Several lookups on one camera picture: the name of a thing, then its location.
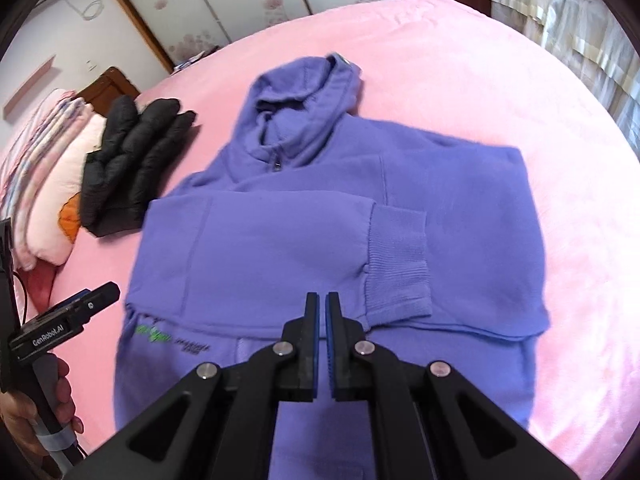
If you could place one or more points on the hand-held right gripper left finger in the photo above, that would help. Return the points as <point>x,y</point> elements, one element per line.
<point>307,330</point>

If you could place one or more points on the pink bed blanket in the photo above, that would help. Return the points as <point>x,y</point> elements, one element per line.
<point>475,85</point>

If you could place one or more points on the folded striped quilt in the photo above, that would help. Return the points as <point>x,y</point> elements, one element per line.
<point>40,125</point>

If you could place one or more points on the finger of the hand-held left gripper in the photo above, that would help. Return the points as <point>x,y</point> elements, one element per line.
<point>72,299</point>
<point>97,302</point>

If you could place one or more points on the wooden headboard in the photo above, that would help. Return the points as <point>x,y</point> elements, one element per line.
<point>112,87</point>

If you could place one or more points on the small blue white box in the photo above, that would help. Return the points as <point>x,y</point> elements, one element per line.
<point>192,60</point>

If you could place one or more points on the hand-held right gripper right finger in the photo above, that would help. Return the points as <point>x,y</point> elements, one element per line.
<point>336,330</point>

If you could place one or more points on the black puffer jacket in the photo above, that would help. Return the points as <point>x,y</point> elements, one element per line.
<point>130,170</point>

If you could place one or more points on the floral sliding-door wardrobe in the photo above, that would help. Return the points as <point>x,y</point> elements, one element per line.
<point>225,0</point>

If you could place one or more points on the pink wall strip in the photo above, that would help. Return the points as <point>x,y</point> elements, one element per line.
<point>30,84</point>

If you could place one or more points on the person's left hand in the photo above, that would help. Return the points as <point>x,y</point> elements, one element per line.
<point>65,395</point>

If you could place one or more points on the purple zip hoodie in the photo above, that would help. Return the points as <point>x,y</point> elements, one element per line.
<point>280,240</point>

